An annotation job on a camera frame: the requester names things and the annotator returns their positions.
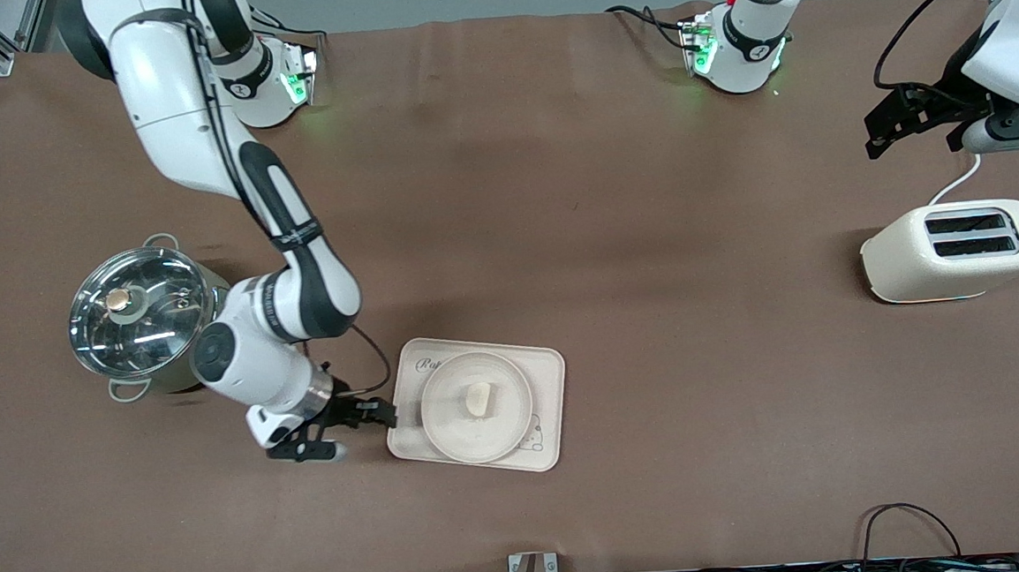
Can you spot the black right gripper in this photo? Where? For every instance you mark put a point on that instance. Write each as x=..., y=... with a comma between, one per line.
x=348, y=410

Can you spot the glass pot lid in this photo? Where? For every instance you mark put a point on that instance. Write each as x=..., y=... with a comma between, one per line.
x=140, y=313

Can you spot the small pale steamed bun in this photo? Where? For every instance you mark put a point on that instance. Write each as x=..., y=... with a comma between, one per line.
x=479, y=400

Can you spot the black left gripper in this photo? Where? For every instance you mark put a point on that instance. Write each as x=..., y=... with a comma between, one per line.
x=942, y=100

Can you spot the cream two-slot toaster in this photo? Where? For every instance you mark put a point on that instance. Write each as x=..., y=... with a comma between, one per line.
x=906, y=262

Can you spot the round cream plate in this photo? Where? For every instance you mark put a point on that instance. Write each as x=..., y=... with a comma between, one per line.
x=447, y=422

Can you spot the brown table cover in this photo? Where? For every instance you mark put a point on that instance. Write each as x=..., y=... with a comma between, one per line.
x=645, y=180

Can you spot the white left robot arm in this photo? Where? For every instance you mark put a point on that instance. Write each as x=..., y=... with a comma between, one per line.
x=747, y=50

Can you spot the cream rabbit print tray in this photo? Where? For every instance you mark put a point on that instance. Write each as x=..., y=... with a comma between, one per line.
x=550, y=372

